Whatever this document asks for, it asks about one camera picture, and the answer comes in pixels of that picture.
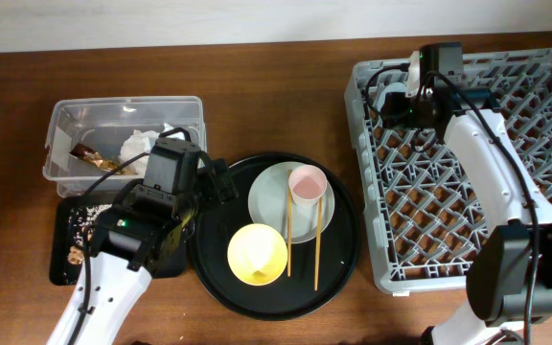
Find blue cup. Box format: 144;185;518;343
373;82;407;111

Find food scraps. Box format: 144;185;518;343
67;204;111;265

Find white napkin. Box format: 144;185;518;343
119;129;160;174

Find gold foil wrapper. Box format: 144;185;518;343
70;144;123;172

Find yellow bowl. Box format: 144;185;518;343
227;223;288;287

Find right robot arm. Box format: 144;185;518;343
371;86;552;344

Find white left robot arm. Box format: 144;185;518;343
48;159;237;344

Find grey dishwasher rack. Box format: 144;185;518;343
344;48;552;295

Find black rectangular tray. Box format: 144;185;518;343
48;194;190;287

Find clear plastic bin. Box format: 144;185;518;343
42;96;207;197

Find grey plate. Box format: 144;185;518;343
248;161;335;244

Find right wooden chopstick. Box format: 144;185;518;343
313;196;323;291

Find wooden chopstick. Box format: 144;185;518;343
287;170;292;277
313;196;323;291

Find pink cup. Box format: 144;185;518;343
288;165;328;207

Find left wooden chopstick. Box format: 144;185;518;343
287;170;292;277

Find round black tray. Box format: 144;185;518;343
187;152;361;321

